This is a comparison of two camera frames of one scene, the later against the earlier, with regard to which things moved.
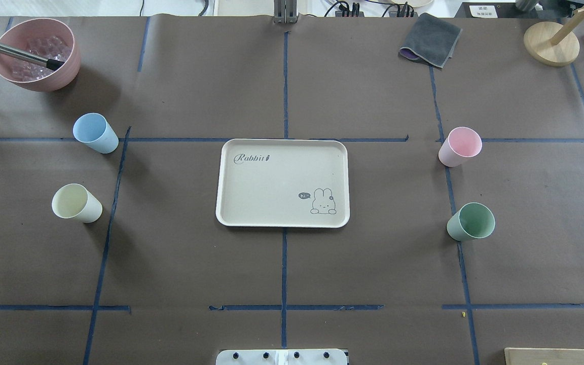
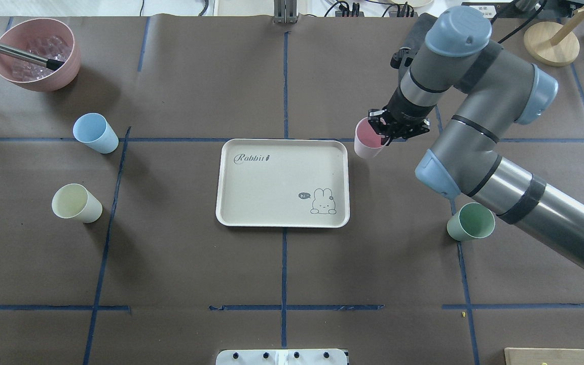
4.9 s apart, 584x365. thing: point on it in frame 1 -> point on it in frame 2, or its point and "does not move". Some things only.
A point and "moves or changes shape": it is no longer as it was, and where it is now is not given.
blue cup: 94,129 does not move
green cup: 474,220 does not move
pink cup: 462,144 moves or changes shape
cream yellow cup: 73,201 does not move
